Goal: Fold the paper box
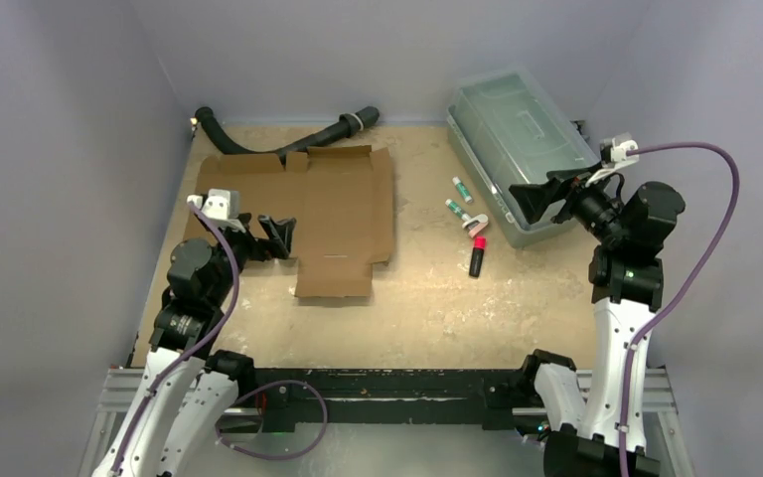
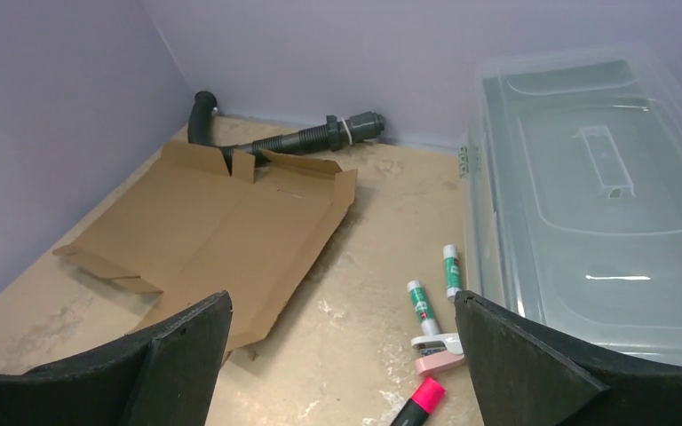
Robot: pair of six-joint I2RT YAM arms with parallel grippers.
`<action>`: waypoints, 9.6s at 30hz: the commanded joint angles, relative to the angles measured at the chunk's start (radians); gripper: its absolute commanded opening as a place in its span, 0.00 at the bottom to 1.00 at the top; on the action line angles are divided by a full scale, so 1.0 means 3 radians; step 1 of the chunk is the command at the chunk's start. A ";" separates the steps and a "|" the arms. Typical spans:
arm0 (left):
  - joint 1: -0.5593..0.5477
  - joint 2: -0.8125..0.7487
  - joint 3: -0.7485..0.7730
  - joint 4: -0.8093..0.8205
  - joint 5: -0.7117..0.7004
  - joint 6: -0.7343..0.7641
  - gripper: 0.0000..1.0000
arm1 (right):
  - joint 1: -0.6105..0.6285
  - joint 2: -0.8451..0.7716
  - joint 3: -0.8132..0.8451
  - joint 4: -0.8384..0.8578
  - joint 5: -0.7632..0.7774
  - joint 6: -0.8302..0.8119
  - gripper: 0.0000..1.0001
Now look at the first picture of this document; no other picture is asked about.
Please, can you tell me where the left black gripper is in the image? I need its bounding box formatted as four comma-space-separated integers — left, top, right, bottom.
209, 211, 294, 305

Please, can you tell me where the brown cardboard box sheet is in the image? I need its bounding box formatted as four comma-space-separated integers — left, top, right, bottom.
194, 145, 395, 298

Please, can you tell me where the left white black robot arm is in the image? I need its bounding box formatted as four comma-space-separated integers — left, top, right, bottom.
93, 213, 296, 476

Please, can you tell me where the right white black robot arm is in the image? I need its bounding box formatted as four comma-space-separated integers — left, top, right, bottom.
509, 170, 686, 476

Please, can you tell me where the clear plastic storage bin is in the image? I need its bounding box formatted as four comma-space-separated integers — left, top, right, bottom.
446, 67, 598, 249

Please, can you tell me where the pink white clip tool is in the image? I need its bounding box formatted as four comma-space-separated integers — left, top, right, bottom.
462, 214, 489, 239

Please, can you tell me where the green white tube upper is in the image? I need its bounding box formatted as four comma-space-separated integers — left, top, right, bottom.
452, 176, 474, 204

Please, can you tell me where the green white tube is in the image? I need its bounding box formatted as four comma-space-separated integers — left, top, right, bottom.
452, 176, 474, 204
445, 199, 471, 222

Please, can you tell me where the green white tube lower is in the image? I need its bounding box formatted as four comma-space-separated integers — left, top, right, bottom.
445, 199, 471, 222

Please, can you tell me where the black red marker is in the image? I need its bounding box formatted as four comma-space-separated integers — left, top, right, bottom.
468, 237, 487, 278

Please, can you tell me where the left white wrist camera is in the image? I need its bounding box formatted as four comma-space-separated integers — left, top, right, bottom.
186, 189, 247, 233

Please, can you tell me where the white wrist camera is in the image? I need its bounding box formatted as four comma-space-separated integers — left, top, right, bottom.
186, 189, 247, 233
586, 133, 639, 187

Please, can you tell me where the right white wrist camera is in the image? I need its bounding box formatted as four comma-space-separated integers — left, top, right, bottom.
586, 133, 639, 187

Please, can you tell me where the black corrugated hose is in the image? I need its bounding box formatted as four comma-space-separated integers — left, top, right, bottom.
194, 105, 381, 158

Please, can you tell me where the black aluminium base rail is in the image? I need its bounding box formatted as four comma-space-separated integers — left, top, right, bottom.
225, 368, 545, 432

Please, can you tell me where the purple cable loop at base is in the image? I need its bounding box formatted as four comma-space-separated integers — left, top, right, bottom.
214, 380, 330, 462

